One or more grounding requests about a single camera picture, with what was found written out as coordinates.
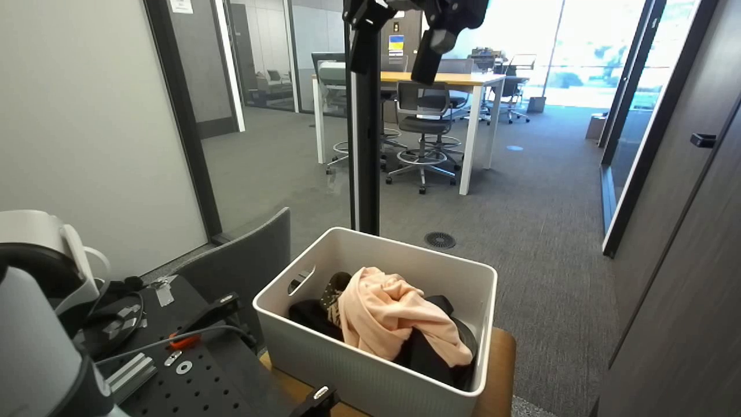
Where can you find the black office swivel chair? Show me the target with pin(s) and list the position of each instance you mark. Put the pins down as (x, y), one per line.
(509, 85)
(421, 117)

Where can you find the black glass wall post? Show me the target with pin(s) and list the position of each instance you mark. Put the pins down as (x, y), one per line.
(363, 153)

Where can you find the black wall frame post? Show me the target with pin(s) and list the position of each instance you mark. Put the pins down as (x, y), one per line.
(181, 117)

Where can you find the peach pink cloth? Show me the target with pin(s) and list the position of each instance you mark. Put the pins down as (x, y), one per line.
(384, 308)

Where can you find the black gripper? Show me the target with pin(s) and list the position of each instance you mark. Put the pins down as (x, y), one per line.
(454, 12)

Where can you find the round black floor outlet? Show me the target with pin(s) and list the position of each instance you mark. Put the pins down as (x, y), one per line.
(441, 239)

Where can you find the black trash bin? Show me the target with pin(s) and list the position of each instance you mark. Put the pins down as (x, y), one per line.
(538, 104)

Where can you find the round white washer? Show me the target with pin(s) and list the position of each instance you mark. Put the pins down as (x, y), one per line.
(184, 366)

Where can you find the white plastic storage bin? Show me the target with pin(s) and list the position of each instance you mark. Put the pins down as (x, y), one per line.
(348, 372)

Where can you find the white paper notice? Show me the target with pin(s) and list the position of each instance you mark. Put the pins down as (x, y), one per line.
(181, 6)

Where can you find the black clothing garment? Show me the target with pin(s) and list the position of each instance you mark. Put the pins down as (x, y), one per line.
(417, 366)

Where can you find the blue yellow wall sign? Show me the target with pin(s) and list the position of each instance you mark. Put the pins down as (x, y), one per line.
(396, 44)

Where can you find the grey chair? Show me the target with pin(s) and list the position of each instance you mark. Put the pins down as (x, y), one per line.
(240, 262)

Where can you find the white paper tag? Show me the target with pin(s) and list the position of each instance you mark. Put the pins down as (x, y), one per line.
(165, 293)

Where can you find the black framed glass door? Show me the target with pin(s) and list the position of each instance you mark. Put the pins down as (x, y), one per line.
(626, 192)

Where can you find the black perforated breadboard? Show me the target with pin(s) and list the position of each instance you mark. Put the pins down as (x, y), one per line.
(208, 386)

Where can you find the brown cardboard box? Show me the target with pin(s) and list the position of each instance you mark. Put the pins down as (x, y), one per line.
(596, 126)

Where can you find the silver aluminium extrusion piece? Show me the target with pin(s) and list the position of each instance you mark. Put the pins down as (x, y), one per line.
(127, 372)

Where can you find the white desk wooden top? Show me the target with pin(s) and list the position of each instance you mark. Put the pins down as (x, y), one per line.
(463, 79)

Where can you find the dark speckled patterned cloth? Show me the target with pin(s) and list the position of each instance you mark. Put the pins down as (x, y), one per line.
(314, 315)

